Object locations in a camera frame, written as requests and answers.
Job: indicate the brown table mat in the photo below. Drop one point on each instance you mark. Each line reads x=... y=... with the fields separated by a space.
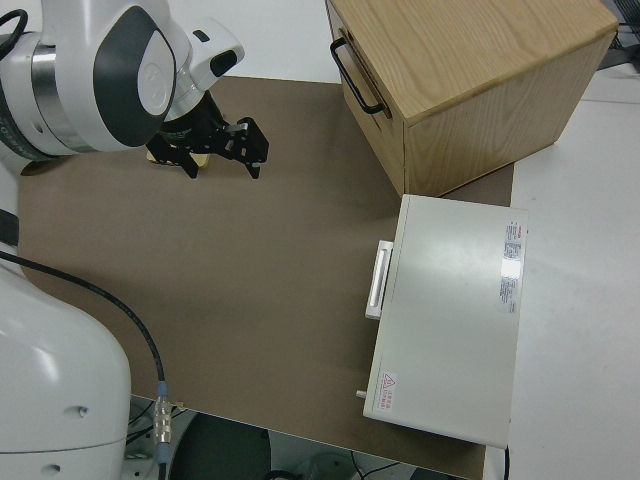
x=225 y=250

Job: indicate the white toaster oven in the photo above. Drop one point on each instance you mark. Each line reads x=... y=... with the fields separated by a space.
x=450 y=325

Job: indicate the black round base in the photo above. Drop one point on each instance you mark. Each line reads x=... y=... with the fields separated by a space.
x=220 y=450

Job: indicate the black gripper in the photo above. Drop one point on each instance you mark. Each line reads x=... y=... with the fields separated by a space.
x=197 y=127

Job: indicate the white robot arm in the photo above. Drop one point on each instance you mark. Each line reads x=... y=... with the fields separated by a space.
x=75 y=75

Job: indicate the small wooden block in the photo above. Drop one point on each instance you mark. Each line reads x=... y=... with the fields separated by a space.
x=202 y=161

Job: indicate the light wooden drawer cabinet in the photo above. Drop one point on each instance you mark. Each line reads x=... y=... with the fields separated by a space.
x=475 y=50

